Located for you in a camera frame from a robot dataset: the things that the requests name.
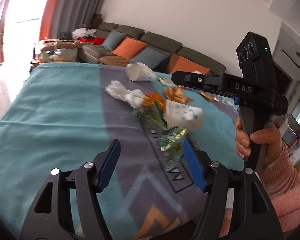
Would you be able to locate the large gold foil wrapper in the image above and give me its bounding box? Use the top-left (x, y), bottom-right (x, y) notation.
top-left (164, 87), bottom-right (194, 104)

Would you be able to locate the blue cushion near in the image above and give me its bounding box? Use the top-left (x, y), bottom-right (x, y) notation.
top-left (130, 47), bottom-right (167, 69)

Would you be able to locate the orange cushion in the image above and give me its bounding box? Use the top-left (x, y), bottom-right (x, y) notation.
top-left (169, 56), bottom-right (210, 75)
top-left (112, 37), bottom-right (147, 60)

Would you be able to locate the blue cushion far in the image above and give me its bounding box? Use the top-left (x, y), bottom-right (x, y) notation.
top-left (102, 29), bottom-right (126, 51)

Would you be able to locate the orange and grey curtain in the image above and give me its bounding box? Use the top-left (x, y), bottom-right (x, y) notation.
top-left (39, 0), bottom-right (104, 40)

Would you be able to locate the pink sleeved right forearm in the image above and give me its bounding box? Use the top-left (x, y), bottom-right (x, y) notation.
top-left (259, 143), bottom-right (300, 232)

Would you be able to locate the small gold foil wrapper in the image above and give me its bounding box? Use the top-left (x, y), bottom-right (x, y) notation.
top-left (199, 91), bottom-right (219, 102)

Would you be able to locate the cluttered black coffee table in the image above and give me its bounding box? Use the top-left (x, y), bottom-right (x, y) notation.
top-left (30, 38), bottom-right (85, 66)

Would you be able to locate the orange cushion far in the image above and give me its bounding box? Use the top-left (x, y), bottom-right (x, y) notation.
top-left (112, 37), bottom-right (147, 60)

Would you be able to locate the teal and grey tablecloth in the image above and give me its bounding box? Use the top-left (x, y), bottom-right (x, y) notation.
top-left (0, 62), bottom-right (241, 240)

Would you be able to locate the green sectional sofa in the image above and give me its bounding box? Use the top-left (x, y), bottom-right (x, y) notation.
top-left (78, 22), bottom-right (226, 75)

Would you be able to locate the blue cushion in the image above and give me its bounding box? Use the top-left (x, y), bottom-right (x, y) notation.
top-left (130, 47), bottom-right (167, 69)
top-left (102, 29), bottom-right (126, 51)

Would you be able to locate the orange cushion near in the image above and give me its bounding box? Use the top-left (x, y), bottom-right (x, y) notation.
top-left (169, 56), bottom-right (210, 75)

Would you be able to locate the person's right hand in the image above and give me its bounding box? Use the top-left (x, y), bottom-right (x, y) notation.
top-left (235, 117), bottom-right (282, 167)

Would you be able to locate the white tissue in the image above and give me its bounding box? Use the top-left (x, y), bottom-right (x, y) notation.
top-left (106, 80), bottom-right (145, 108)

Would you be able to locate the green clear snack wrapper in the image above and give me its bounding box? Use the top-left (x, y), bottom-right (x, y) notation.
top-left (131, 102), bottom-right (189, 172)

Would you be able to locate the orange peel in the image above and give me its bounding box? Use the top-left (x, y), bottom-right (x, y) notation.
top-left (142, 92), bottom-right (166, 111)

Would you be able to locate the crushed white paper cup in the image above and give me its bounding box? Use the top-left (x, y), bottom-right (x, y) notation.
top-left (163, 100), bottom-right (203, 131)

